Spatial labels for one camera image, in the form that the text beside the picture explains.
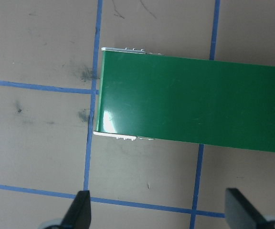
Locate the green belt conveyor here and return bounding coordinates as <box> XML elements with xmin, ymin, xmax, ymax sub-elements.
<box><xmin>93</xmin><ymin>47</ymin><xmax>275</xmax><ymax>156</ymax></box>

